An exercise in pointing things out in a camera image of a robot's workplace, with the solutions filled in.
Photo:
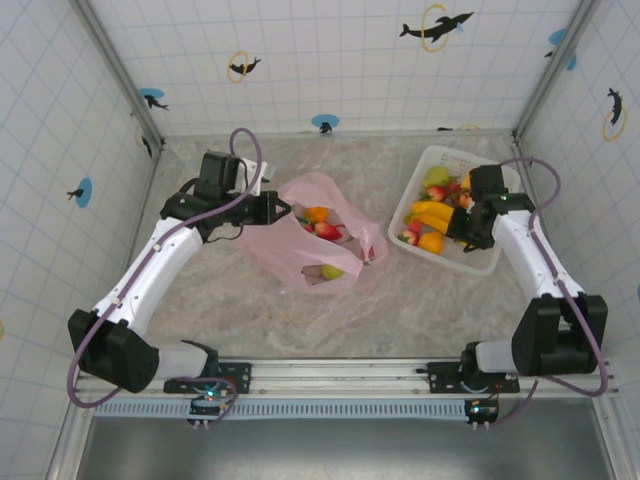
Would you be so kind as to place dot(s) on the white plastic basket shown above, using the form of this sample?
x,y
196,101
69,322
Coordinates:
x,y
460,160

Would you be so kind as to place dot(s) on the pink plastic bag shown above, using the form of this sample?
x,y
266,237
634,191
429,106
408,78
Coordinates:
x,y
270,250

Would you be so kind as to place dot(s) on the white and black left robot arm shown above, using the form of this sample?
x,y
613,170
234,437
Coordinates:
x,y
150,280

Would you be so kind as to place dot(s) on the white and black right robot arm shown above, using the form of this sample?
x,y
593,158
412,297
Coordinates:
x,y
540,340

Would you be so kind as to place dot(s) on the small red fake apple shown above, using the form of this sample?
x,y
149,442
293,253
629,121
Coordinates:
x,y
465,200

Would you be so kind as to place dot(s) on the orange-yellow fake pear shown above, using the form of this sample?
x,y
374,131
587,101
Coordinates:
x,y
466,180

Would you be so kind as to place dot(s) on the yellow fake bananas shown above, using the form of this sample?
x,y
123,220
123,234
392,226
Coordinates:
x,y
432,212

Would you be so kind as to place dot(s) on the yellow-green fake pear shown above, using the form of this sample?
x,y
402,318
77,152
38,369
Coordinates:
x,y
437,175

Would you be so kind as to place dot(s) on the aluminium back bar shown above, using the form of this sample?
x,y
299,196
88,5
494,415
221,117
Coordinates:
x,y
240,136

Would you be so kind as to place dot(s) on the penguin blue circle sticker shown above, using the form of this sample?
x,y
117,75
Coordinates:
x,y
325,121

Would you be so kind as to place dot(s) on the shark blue circle sticker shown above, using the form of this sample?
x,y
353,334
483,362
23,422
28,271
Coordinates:
x,y
150,95

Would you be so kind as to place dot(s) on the fish blue circle sticker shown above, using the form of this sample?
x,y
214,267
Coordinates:
x,y
85,192

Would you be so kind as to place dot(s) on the small circuit board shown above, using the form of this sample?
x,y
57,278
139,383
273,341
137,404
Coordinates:
x,y
205,407
482,411

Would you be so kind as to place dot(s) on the grey metal sheet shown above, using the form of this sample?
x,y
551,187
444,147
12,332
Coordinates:
x,y
325,450

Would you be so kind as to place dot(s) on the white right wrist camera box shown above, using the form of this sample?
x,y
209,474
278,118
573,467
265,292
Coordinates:
x,y
469,210

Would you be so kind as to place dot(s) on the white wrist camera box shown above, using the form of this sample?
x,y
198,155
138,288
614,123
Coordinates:
x,y
252,175
469,210

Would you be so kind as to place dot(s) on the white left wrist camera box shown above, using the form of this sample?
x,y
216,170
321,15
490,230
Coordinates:
x,y
252,175

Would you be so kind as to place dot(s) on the low black yellow wall sticker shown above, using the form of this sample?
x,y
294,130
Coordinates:
x,y
444,129

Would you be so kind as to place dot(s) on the aluminium frame post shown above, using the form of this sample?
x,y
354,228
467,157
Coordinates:
x,y
540,100
118,70

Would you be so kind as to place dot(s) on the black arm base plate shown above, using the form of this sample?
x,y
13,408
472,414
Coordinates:
x,y
242,375
440,377

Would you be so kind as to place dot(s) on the blue patch wall sticker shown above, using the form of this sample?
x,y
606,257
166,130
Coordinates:
x,y
557,36

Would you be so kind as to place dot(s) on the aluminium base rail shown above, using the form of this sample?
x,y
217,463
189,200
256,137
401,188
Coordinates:
x,y
340,370

